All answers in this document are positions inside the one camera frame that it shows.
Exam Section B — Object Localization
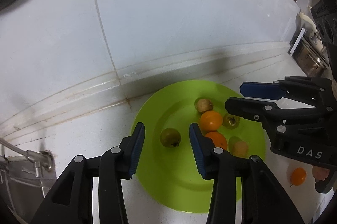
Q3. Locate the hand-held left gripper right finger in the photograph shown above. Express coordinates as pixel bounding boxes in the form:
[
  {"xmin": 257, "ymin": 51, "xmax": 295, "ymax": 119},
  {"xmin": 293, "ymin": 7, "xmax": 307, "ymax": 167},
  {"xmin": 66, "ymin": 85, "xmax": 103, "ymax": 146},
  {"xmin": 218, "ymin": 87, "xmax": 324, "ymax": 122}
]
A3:
[{"xmin": 189, "ymin": 123, "xmax": 303, "ymax": 224}]

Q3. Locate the white pan handle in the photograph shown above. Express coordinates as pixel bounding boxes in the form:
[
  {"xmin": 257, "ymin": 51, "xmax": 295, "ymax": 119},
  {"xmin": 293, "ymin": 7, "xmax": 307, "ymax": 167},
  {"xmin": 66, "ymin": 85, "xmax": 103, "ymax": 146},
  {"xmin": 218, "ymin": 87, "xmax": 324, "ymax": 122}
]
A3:
[{"xmin": 300, "ymin": 12, "xmax": 316, "ymax": 31}]

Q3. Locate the slim steel faucet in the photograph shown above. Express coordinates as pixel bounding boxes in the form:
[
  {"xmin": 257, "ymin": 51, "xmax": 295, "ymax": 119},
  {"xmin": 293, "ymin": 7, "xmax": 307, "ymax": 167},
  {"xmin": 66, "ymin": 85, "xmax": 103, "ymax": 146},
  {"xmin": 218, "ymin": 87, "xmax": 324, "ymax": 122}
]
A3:
[{"xmin": 0, "ymin": 138, "xmax": 54, "ymax": 178}]

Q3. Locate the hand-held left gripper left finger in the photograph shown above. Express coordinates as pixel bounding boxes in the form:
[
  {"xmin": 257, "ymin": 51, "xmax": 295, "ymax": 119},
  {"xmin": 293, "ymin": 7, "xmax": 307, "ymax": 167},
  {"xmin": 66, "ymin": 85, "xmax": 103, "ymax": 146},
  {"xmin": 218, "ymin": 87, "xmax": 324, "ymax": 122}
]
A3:
[{"xmin": 32, "ymin": 123, "xmax": 146, "ymax": 224}]

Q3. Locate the green plate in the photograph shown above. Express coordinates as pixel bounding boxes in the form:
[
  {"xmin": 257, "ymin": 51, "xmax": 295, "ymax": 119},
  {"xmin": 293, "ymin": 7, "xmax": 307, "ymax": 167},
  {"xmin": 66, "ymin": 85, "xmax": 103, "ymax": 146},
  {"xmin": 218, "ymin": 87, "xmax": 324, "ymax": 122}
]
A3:
[{"xmin": 131, "ymin": 80, "xmax": 269, "ymax": 214}]

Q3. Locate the green cherry tomato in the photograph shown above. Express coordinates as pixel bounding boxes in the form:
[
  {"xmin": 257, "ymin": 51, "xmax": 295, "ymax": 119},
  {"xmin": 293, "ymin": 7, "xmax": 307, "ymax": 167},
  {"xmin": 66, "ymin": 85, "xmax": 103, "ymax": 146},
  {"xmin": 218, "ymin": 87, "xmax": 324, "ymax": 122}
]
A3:
[
  {"xmin": 223, "ymin": 113, "xmax": 241, "ymax": 129},
  {"xmin": 160, "ymin": 128, "xmax": 182, "ymax": 148}
]

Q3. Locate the small orange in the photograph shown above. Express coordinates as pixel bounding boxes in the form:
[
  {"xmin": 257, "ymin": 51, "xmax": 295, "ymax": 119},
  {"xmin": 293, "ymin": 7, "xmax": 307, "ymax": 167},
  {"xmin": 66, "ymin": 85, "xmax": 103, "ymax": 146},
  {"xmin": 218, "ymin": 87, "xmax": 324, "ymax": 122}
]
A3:
[{"xmin": 291, "ymin": 167, "xmax": 307, "ymax": 186}]

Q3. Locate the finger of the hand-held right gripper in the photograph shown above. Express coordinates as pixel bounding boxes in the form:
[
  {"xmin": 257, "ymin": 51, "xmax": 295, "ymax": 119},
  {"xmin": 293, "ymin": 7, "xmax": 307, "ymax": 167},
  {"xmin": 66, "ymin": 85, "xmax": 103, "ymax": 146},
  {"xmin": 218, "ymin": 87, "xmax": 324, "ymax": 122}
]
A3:
[
  {"xmin": 225, "ymin": 97, "xmax": 332, "ymax": 132},
  {"xmin": 240, "ymin": 76, "xmax": 333, "ymax": 106}
]

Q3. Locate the large steel pot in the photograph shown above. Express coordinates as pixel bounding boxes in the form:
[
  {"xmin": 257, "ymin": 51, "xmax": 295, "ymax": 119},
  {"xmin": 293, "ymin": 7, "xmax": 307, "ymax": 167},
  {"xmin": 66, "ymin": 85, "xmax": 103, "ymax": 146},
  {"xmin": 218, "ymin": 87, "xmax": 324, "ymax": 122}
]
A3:
[{"xmin": 293, "ymin": 38, "xmax": 329, "ymax": 77}]

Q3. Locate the person's right hand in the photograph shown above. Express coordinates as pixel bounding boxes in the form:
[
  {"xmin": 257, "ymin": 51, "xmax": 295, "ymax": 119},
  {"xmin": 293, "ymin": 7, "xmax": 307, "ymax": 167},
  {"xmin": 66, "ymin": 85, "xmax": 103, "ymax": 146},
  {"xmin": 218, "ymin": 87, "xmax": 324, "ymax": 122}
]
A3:
[{"xmin": 313, "ymin": 167, "xmax": 330, "ymax": 180}]

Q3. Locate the steel sink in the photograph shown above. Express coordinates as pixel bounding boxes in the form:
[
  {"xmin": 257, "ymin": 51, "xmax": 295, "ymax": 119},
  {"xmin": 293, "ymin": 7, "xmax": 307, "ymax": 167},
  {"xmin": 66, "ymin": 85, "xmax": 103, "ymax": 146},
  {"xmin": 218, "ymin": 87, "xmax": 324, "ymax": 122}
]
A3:
[{"xmin": 0, "ymin": 156, "xmax": 57, "ymax": 216}]

